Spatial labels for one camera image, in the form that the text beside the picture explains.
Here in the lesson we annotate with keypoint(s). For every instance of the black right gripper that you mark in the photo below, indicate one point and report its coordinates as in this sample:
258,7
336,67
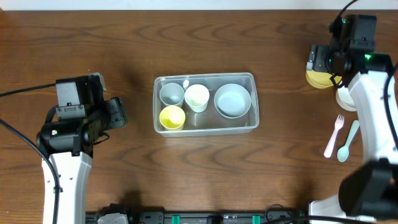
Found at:
315,62

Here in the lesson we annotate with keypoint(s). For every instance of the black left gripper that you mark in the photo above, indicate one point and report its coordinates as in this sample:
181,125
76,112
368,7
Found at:
117,112

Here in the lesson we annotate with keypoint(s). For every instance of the yellow plastic bowl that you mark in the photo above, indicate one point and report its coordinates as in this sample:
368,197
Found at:
320,80

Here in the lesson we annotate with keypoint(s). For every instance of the white plastic bowl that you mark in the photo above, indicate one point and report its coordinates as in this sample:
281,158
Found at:
344,99

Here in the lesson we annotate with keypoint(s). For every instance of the yellow plastic cup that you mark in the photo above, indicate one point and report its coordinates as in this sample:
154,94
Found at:
172,118

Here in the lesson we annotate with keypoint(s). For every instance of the grey plastic cup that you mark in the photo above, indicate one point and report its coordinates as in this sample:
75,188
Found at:
172,94

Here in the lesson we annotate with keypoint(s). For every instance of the white plastic cup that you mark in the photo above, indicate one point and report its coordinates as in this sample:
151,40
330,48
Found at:
197,97

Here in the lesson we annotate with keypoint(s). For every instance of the grey blue plastic bowl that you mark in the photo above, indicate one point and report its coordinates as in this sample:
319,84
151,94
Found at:
232,101

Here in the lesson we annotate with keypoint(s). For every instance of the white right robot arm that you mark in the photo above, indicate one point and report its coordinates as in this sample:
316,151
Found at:
369,193

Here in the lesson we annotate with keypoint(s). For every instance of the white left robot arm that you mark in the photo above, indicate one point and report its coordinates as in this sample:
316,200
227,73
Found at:
68,147

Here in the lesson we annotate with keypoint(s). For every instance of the clear plastic container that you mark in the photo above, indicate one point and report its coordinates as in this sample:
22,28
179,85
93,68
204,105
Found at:
209,122

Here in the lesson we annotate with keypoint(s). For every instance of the pink plastic fork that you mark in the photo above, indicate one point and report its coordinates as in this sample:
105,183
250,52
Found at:
338,125

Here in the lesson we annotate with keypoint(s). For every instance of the mint green plastic spoon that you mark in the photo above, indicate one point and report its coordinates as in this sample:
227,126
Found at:
343,152

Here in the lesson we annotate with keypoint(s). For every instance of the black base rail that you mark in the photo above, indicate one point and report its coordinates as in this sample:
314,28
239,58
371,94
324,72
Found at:
116,213

